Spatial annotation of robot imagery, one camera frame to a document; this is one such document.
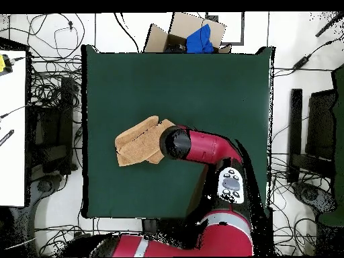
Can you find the black flat strip tool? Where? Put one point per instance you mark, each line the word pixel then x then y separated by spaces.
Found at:
pixel 6 137

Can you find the green cloth covered stand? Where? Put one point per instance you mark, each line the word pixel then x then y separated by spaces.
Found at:
pixel 339 139

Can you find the black panel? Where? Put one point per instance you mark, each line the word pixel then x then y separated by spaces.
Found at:
pixel 321 126

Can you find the black upright bar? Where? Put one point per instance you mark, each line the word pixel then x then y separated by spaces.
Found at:
pixel 295 129

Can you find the open cardboard box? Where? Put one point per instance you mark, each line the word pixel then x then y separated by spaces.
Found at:
pixel 158 40

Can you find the dark square frame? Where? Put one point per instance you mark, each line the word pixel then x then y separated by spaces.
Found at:
pixel 242 29

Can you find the white side table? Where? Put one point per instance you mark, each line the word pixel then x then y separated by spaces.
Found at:
pixel 12 129

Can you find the yellow and black device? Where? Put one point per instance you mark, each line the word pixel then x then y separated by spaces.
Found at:
pixel 3 64

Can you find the tan terry towel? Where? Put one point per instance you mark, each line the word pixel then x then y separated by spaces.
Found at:
pixel 137 145

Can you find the black power adapter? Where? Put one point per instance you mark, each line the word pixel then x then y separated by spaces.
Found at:
pixel 301 62

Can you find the grey pedestal leg with foot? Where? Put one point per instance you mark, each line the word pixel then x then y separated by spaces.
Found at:
pixel 311 194
pixel 44 188

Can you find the black rod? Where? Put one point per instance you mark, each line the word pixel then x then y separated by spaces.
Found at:
pixel 329 25

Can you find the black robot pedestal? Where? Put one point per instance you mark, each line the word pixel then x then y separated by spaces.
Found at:
pixel 150 224

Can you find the black equipment case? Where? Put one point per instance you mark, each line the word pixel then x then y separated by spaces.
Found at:
pixel 51 126

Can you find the blue cloth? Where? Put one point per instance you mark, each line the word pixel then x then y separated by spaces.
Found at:
pixel 200 40

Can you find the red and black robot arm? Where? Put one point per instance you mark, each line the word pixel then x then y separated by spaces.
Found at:
pixel 207 147

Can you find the dark green table cloth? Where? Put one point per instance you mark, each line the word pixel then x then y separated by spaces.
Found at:
pixel 161 88

